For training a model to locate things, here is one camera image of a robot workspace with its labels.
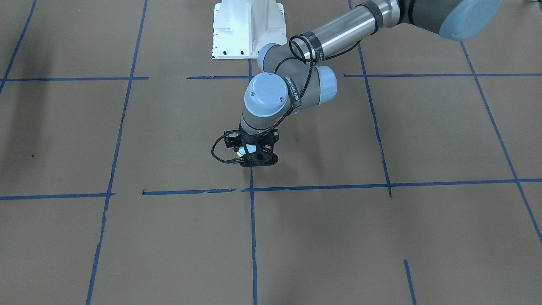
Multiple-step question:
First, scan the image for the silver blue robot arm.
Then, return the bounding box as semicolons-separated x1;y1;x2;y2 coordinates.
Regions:
223;0;501;155

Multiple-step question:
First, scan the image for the blue white call bell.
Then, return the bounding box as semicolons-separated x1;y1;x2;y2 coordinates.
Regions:
236;144;256;158

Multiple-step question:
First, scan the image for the white camera pedestal column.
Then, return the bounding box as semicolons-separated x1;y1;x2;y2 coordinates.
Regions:
212;0;287;60

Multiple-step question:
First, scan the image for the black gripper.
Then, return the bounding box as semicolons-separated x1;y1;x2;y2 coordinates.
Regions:
223;129;279;148

